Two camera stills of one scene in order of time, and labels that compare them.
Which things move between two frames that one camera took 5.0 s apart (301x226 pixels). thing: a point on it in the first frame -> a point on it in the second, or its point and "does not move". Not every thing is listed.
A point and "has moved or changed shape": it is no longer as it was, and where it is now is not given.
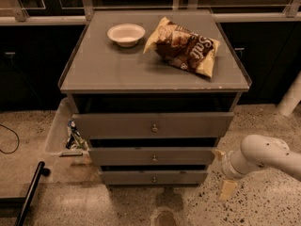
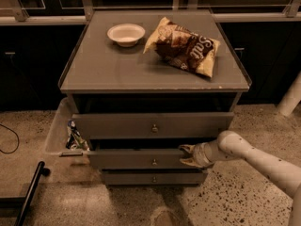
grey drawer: [150, 156] has moved or changed shape
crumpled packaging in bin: [74, 140] does not move
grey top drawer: [118, 125] does not move
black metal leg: [31, 193] does not move
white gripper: [227, 168] -> [198, 155]
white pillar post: [292, 97] does not move
